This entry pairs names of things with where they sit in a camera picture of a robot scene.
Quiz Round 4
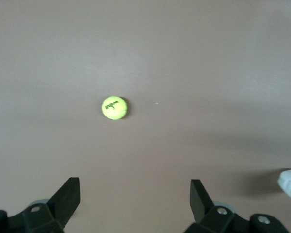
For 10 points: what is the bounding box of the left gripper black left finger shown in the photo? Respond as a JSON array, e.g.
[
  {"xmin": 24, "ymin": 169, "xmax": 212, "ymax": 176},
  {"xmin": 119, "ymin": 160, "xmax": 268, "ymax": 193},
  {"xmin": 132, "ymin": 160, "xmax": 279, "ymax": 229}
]
[{"xmin": 21, "ymin": 177, "xmax": 81, "ymax": 233}]

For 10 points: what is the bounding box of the yellow tennis ball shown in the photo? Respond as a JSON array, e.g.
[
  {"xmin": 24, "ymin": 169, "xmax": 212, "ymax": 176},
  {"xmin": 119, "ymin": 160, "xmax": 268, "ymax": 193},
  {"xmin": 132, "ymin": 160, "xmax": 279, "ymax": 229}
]
[{"xmin": 101, "ymin": 96, "xmax": 127, "ymax": 120}]

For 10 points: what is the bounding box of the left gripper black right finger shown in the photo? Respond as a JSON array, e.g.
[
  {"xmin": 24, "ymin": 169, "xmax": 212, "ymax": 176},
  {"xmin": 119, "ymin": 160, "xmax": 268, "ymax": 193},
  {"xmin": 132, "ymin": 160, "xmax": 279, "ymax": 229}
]
[{"xmin": 184, "ymin": 179, "xmax": 236, "ymax": 233}]

